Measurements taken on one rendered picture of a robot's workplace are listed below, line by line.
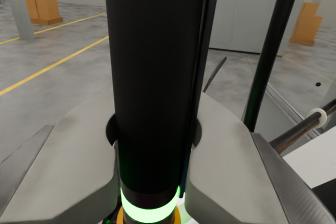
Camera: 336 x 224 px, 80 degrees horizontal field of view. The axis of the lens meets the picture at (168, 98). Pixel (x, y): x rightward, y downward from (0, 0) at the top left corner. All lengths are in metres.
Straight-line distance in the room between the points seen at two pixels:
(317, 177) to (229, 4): 5.24
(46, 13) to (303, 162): 8.22
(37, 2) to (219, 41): 6.03
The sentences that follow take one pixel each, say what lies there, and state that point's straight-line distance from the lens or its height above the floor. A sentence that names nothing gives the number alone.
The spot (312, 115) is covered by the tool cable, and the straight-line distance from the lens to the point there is 0.36.
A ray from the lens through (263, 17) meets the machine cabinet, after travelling 5.76.
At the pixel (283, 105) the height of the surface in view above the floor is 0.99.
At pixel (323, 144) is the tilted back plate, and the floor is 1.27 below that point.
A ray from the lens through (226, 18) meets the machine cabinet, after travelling 5.63.
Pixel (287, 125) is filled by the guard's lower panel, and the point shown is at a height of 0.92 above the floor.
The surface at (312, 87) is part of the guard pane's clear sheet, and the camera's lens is 1.16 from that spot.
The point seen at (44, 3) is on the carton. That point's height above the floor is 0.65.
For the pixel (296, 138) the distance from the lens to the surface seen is 0.32.
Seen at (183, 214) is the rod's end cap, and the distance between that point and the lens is 0.19.
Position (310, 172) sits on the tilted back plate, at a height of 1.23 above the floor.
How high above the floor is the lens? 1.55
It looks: 30 degrees down
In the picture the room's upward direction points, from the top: 4 degrees clockwise
